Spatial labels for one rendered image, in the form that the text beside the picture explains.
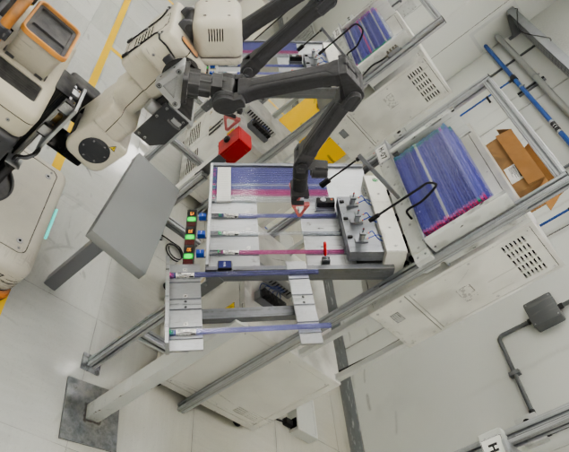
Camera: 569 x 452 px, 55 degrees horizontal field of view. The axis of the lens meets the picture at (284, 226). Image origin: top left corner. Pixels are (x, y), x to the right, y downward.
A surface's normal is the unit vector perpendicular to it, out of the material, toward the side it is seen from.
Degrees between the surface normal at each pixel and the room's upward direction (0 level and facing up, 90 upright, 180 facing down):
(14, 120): 90
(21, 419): 0
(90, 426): 0
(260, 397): 90
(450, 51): 90
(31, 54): 92
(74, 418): 0
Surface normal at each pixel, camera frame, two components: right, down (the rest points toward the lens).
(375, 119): 0.07, 0.65
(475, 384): -0.64, -0.55
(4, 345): 0.76, -0.53
